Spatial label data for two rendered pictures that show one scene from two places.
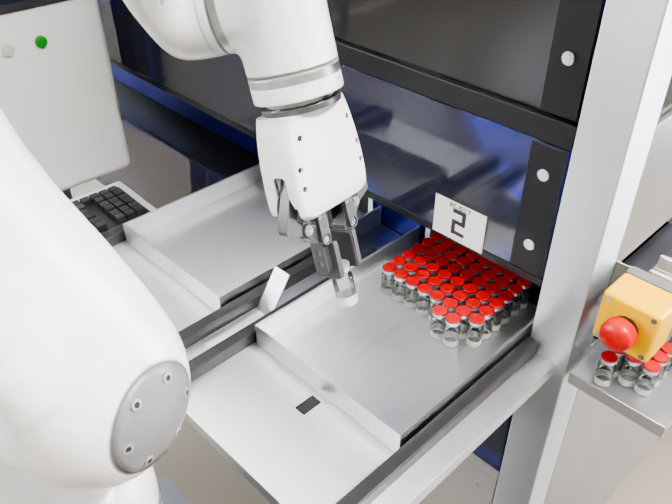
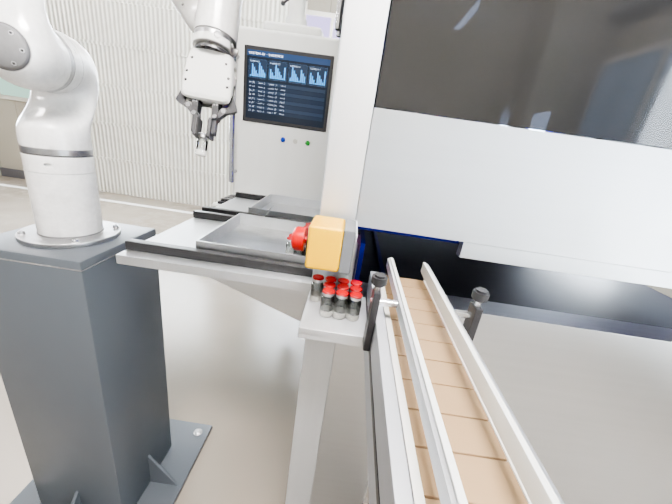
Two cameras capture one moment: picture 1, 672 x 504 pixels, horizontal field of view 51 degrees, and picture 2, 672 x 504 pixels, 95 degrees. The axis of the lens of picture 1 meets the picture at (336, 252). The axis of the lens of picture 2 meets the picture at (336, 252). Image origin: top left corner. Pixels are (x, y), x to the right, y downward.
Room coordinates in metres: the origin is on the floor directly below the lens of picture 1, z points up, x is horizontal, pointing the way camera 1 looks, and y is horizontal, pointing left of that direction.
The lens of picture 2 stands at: (0.30, -0.71, 1.16)
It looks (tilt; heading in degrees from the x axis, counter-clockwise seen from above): 20 degrees down; 45
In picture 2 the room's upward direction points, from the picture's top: 8 degrees clockwise
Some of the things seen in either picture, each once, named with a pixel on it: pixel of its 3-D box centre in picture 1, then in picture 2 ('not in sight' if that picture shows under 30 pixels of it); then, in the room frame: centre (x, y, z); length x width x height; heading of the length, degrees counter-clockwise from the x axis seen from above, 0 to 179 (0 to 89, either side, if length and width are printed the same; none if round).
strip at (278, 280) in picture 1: (246, 308); not in sight; (0.74, 0.13, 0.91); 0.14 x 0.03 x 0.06; 135
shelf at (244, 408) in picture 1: (292, 302); (275, 229); (0.80, 0.07, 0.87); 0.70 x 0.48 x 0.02; 44
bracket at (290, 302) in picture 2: not in sight; (243, 286); (0.61, -0.10, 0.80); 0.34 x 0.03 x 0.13; 134
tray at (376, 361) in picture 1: (410, 321); (287, 241); (0.72, -0.10, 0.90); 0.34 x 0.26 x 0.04; 134
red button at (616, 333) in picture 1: (620, 332); (303, 239); (0.60, -0.33, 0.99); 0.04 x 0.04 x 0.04; 44
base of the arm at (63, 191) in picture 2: not in sight; (66, 195); (0.33, 0.20, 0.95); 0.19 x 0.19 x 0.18
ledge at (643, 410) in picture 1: (639, 375); (344, 316); (0.65, -0.40, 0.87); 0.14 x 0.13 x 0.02; 134
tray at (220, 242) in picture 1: (255, 223); (307, 211); (0.97, 0.13, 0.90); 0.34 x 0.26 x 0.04; 134
